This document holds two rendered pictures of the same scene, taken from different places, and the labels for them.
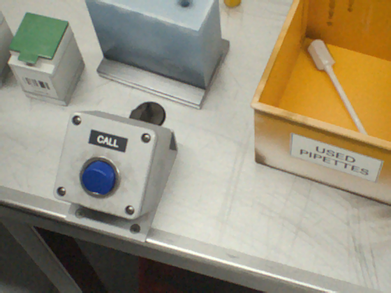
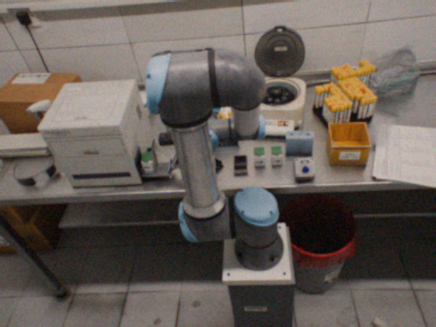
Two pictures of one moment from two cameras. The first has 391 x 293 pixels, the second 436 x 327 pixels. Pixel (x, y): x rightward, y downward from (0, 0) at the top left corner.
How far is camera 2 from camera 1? 0.90 m
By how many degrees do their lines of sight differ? 22
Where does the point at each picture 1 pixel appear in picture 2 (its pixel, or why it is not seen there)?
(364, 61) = (342, 142)
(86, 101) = (285, 164)
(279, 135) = (337, 153)
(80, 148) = (299, 164)
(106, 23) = (289, 144)
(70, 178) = (299, 171)
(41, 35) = (277, 149)
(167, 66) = (303, 152)
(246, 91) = (319, 154)
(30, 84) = (274, 162)
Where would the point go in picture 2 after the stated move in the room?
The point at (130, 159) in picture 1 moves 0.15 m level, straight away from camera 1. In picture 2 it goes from (310, 163) to (282, 143)
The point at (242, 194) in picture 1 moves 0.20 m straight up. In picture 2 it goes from (330, 172) to (336, 130)
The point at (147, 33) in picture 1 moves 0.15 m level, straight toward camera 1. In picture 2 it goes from (300, 143) to (326, 167)
